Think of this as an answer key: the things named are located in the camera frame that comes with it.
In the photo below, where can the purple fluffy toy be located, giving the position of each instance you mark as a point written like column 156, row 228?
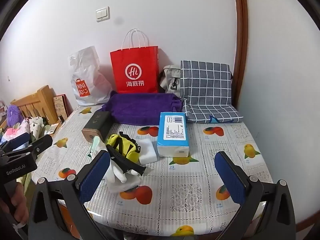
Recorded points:
column 14, row 115

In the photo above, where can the dark green box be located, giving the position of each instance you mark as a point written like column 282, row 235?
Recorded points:
column 97, row 125

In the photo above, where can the white printed cloth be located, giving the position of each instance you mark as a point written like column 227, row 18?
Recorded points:
column 37, row 127

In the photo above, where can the grey fabric bag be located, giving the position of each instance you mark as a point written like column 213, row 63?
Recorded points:
column 170, row 80

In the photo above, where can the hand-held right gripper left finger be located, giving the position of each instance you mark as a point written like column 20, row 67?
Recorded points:
column 93, row 175

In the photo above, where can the purple towel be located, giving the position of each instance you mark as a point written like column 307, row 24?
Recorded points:
column 140, row 107

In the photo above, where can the red paper bag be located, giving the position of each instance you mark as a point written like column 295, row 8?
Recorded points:
column 135, row 65

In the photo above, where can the wooden headboard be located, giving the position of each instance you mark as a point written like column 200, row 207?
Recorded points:
column 37, row 100

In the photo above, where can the grey plaid cushion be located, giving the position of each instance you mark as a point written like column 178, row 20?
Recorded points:
column 207, row 85

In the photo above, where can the person's left hand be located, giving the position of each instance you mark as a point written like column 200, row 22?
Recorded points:
column 18, row 207

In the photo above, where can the white sponge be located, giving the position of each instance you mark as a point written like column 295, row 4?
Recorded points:
column 147, row 152

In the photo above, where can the white plastic shopping bag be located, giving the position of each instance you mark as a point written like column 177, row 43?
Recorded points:
column 87, row 80

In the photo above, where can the blue tissue pack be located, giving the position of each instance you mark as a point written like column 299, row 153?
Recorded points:
column 172, row 132

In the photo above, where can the fruit print tablecloth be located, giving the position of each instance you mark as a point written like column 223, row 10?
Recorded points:
column 187, row 192

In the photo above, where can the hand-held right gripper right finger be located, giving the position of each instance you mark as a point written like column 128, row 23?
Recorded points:
column 231, row 180

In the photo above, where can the white light switch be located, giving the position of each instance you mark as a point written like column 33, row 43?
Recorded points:
column 102, row 14

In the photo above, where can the green white packet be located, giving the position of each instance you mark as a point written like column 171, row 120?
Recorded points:
column 96, row 143

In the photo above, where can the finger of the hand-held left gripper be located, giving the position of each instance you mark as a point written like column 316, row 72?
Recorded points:
column 41, row 143
column 18, row 141

